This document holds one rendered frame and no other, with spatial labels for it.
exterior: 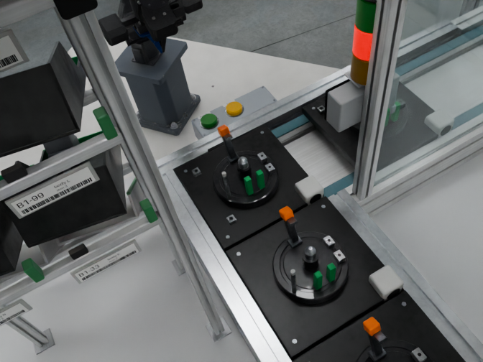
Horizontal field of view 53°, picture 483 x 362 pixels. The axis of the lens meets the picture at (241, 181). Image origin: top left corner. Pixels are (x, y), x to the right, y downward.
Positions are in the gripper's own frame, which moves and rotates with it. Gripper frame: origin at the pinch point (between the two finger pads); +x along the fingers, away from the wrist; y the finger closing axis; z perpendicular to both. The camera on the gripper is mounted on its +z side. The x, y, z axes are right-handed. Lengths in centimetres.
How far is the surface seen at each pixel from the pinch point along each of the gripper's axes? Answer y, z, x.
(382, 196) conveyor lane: 29, 36, 33
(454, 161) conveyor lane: 50, 36, 36
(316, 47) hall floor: 111, -106, 125
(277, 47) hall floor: 93, -120, 125
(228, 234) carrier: -4.5, 28.8, 28.4
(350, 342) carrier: 3, 59, 28
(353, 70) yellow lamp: 21.6, 31.5, -2.9
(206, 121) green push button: 5.8, -1.2, 28.2
